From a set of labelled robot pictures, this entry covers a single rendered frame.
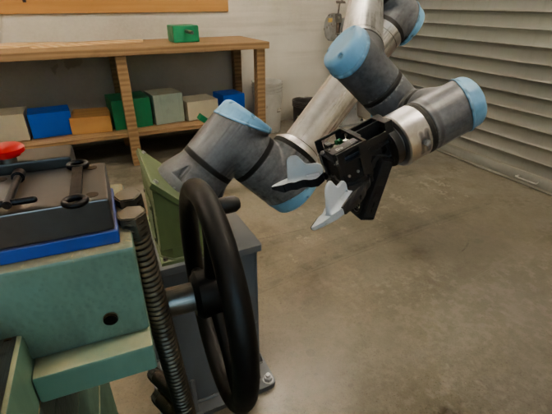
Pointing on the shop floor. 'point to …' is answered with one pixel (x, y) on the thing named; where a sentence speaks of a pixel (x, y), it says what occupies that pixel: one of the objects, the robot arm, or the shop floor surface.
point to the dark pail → (299, 105)
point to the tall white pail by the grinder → (273, 89)
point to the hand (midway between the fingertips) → (290, 210)
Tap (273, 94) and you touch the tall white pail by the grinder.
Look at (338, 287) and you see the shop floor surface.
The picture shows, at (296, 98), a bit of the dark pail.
